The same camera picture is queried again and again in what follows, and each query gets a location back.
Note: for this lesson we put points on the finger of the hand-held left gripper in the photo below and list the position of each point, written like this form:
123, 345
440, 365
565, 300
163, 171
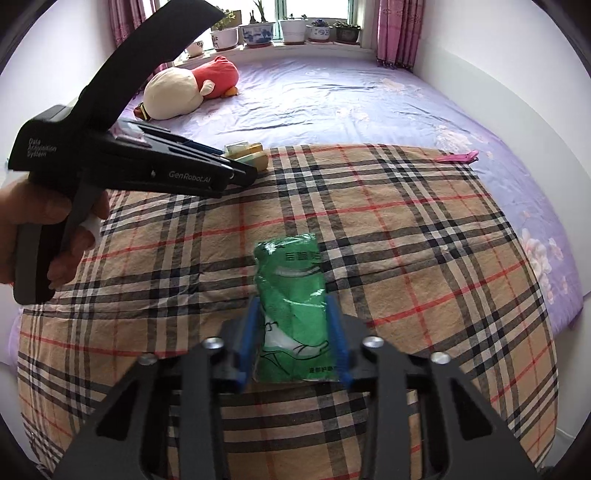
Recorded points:
244, 177
184, 143

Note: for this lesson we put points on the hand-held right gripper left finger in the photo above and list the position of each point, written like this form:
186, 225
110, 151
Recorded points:
247, 344

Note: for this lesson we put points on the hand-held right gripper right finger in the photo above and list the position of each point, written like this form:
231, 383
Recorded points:
340, 344

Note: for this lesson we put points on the green and white plastic packet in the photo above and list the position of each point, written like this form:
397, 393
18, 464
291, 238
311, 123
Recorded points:
291, 286

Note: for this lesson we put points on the person's left hand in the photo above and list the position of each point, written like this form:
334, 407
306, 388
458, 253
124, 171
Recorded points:
37, 203

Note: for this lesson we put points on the small yellow teal box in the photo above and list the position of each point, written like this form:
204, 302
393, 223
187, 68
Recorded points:
251, 159

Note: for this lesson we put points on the cream and red plush toy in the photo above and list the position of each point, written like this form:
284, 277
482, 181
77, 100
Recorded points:
175, 92

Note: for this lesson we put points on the tan plaid blanket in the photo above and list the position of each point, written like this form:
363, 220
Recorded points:
392, 258

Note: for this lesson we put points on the white pot with bushy plant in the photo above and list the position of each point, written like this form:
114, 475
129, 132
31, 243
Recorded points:
225, 39

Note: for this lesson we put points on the purple floral bed sheet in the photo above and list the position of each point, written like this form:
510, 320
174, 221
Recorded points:
346, 101

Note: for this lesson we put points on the blue white bowl planter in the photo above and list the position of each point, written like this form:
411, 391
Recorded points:
258, 34

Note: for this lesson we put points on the pink curtain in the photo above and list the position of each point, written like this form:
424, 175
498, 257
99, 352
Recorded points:
399, 32
124, 18

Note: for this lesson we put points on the plain white plant pot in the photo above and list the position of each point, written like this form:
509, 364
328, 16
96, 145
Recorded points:
293, 32

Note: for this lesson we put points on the blue white round pot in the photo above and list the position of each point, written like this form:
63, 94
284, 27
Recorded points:
319, 33

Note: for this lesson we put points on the dark plant pot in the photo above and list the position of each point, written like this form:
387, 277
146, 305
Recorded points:
347, 34

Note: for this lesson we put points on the pink clothespin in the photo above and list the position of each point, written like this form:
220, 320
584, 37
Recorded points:
457, 157

